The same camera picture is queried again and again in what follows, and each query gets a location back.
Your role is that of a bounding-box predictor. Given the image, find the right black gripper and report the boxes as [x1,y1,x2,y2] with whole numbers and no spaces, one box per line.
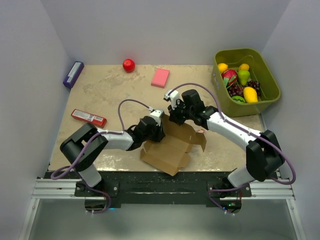
[168,99,194,127]

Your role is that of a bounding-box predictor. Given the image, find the brown cardboard box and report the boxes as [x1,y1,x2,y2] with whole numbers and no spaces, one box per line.
[140,115,207,176]

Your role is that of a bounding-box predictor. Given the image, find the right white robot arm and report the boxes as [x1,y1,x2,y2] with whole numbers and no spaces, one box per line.
[164,89,285,197]

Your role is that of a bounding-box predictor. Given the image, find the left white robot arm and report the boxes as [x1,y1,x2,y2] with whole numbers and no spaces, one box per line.
[60,115,165,196]

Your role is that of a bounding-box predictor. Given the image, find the red rectangular box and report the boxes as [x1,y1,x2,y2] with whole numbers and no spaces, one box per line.
[71,109,107,128]

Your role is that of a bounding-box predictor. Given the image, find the purple rectangular box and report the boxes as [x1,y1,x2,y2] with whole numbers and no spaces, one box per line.
[63,61,85,89]

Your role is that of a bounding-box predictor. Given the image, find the pink sticky note pad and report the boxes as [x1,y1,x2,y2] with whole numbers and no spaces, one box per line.
[151,68,170,89]

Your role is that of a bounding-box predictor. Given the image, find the green round toy fruit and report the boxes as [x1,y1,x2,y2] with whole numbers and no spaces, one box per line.
[231,95,246,104]

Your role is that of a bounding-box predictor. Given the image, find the dark purple grapes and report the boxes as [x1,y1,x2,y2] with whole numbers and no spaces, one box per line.
[227,80,261,97]

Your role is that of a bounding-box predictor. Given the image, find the red green dragon fruit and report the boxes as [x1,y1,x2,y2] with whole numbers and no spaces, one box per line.
[221,69,238,89]

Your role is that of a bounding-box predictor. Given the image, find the yellow lemon left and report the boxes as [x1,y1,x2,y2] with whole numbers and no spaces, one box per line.
[217,63,229,74]

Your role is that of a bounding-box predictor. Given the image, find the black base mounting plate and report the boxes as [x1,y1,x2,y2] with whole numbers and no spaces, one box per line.
[43,170,279,211]

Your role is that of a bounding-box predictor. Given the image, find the yellow mango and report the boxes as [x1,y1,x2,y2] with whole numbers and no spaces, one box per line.
[243,86,258,103]

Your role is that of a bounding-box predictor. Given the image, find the green pear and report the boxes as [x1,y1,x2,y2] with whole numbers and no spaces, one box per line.
[237,70,250,86]

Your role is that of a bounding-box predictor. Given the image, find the orange fruit right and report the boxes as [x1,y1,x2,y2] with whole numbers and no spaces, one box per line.
[238,63,250,71]

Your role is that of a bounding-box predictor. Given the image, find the red apple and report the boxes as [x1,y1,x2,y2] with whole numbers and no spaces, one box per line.
[122,58,136,73]

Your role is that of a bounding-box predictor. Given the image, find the olive green plastic bin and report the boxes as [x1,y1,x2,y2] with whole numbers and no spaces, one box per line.
[212,48,281,117]

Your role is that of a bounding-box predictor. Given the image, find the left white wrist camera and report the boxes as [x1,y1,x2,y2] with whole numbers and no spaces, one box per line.
[149,109,164,126]

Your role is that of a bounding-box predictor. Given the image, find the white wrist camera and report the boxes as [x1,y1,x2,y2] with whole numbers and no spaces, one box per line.
[149,109,164,126]
[163,89,180,108]

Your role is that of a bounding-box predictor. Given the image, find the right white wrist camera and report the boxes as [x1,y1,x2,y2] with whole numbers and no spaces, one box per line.
[163,89,180,108]

